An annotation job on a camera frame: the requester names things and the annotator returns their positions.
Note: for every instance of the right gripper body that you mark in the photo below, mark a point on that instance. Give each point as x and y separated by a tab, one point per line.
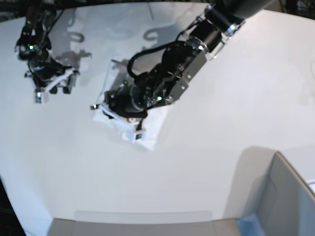
41	81

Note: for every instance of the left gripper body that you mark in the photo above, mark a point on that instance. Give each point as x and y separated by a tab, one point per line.
129	105

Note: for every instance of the white printed t-shirt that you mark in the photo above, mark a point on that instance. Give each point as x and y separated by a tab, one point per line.
117	78

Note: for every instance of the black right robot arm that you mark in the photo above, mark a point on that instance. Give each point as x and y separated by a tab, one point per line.
34	46

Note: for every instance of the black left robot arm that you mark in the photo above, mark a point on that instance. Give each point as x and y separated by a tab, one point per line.
181	60

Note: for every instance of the grey storage bin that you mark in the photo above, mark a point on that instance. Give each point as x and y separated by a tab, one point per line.
280	203

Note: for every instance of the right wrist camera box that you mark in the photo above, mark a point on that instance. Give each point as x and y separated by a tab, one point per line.
41	97

